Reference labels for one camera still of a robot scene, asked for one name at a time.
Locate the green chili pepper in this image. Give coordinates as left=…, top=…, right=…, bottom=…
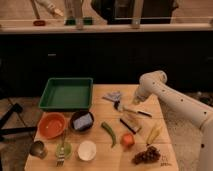
left=101, top=122, right=117, bottom=148

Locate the white handled dish brush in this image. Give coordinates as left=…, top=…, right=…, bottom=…
left=114, top=101, right=152, bottom=117

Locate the green background object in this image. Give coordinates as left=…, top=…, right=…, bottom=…
left=64, top=17, right=93, bottom=25

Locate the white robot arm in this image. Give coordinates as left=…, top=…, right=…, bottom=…
left=133, top=70, right=213, bottom=171

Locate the dark brown bowl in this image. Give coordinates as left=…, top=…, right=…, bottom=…
left=69, top=111, right=94, bottom=132

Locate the black tripod stand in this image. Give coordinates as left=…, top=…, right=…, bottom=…
left=0, top=87, right=38, bottom=144

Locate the wooden block eraser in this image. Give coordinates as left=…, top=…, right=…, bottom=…
left=120, top=113, right=142, bottom=134

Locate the metal fork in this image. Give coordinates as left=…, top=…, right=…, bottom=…
left=56, top=131, right=66, bottom=167

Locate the red background bowl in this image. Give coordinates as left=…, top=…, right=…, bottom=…
left=33, top=20, right=46, bottom=26

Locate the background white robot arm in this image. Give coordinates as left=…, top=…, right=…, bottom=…
left=36, top=0, right=63, bottom=17

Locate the red tomato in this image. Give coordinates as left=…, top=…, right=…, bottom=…
left=120, top=133, right=135, bottom=148

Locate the green small plate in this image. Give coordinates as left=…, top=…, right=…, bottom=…
left=55, top=142, right=72, bottom=159

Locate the blue sponge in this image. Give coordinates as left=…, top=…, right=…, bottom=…
left=73, top=114, right=93, bottom=131

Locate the orange bowl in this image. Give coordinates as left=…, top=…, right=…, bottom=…
left=38, top=112, right=67, bottom=139

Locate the white small bowl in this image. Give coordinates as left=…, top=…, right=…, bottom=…
left=77, top=141, right=97, bottom=161

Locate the green plastic tray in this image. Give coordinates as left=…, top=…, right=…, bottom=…
left=39, top=78, right=93, bottom=111

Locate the dark grape bunch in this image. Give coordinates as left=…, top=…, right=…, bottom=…
left=132, top=146, right=161, bottom=164

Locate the grey folded cloth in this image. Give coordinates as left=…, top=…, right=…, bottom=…
left=103, top=91, right=122, bottom=102

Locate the metal cup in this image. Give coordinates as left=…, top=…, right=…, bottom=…
left=30, top=141, right=47, bottom=159

